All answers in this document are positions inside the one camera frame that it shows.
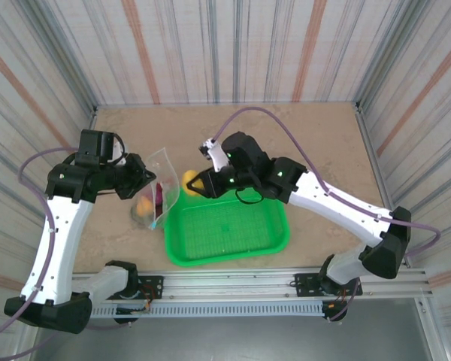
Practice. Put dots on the yellow orange pepper toy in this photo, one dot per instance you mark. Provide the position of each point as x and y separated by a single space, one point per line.
144 206

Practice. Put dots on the green leafy vegetable toy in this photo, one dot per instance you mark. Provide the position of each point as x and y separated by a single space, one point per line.
135 217

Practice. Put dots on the green plastic basket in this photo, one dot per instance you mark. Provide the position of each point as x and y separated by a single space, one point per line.
229 229

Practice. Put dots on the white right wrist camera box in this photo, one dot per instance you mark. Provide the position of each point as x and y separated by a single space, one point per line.
218 158

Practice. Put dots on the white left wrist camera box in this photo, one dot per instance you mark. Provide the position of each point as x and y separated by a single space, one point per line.
117 150

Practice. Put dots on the yellow potato toy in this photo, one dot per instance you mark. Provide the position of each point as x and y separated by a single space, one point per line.
191 179

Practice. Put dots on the purple cabbage toy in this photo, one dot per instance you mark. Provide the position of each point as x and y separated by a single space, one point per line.
160 198

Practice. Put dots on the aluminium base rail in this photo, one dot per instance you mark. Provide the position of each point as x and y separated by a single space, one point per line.
229 282

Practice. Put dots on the clear zip-top plastic bag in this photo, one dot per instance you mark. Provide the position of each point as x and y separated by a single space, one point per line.
167 169

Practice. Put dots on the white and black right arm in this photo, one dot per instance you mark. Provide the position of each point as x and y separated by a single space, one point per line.
342 205

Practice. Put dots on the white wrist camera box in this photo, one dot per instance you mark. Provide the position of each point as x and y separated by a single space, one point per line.
218 158
117 150

